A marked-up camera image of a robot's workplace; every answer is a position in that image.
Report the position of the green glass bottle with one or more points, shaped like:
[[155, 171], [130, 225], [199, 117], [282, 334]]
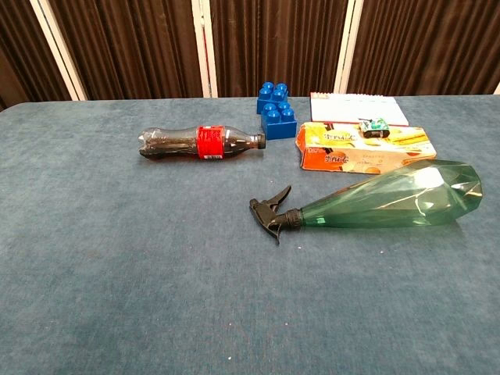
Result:
[[398, 199]]

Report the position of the cola bottle with red label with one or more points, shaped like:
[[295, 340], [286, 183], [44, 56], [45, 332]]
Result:
[[172, 142]]

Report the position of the blue toy building block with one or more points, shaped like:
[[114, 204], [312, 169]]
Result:
[[278, 121], [273, 95]]

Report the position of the orange snack box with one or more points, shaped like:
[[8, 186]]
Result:
[[336, 152]]

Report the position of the white spiral desk calendar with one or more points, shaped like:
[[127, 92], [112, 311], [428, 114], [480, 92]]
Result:
[[351, 111]]

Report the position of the blue table cloth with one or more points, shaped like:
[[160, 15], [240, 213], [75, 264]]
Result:
[[156, 273]]

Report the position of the small green toy tank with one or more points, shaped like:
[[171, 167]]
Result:
[[374, 127]]

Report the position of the dark brown curtain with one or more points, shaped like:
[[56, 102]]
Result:
[[129, 47], [273, 43], [19, 58], [429, 43]]

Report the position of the white partition post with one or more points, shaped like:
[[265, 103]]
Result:
[[205, 51], [497, 90], [347, 51], [58, 51]]

